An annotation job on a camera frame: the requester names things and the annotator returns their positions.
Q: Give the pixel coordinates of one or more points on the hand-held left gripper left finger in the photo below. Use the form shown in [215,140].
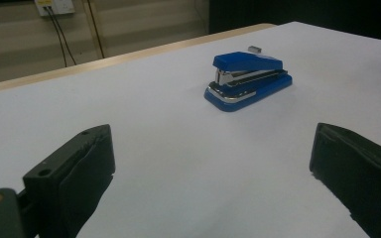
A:
[69,178]

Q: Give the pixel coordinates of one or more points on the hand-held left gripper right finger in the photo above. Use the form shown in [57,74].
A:
[360,172]

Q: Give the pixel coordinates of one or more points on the grey staple strip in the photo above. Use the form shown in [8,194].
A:
[254,49]

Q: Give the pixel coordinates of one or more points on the white table cover sheet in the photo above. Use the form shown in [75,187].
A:
[178,148]

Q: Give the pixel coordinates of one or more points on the black curtain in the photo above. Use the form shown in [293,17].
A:
[311,13]

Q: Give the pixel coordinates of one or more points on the white wall socket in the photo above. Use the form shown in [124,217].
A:
[58,6]

